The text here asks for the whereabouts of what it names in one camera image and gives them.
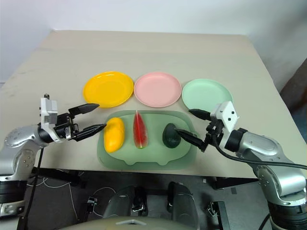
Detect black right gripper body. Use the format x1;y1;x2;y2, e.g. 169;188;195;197
203;119;226;147

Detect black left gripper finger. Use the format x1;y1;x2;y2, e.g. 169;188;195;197
71;124;107;141
68;103;100;118

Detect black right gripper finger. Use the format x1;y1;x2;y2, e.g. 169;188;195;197
176;128;207;152
188;109;212;121

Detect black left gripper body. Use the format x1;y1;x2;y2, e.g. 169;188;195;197
53;112;80;140

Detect light green plate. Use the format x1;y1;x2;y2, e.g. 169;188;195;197
181;79;234;113

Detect yellow plate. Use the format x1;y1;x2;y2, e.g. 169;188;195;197
83;70;134;109

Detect pink plate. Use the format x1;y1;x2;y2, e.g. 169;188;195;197
134;71;182;108

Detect dark green avocado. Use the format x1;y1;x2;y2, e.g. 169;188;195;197
162;123;182;148

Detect yellow mango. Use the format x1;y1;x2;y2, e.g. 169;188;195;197
103;117;125;153

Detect green translucent tray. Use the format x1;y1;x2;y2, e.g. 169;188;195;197
96;109;198;171

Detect red watermelon slice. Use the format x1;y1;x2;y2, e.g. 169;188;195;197
132;110;149;150

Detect dark rounded right leg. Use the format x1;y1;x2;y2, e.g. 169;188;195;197
167;182;200;230

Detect dark rounded leg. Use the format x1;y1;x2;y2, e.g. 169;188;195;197
102;185;136;220
167;182;200;230

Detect dark rounded left leg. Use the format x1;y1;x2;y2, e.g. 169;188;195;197
102;185;136;220

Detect grey robot torso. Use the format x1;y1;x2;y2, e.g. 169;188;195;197
59;216;200;230

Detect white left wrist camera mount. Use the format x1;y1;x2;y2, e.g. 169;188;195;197
39;94;59;142

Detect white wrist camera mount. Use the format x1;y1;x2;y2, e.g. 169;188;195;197
210;101;241;135
39;94;59;142

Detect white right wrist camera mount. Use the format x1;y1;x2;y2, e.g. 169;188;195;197
210;101;241;135

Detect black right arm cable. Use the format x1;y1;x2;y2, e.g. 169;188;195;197
211;134;307;171

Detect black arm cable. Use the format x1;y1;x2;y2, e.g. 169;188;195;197
211;134;307;171
15;122;45;230

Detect white floor cable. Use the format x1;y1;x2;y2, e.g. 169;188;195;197
26;176;116;222

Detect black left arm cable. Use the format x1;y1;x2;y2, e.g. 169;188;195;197
15;122;45;230

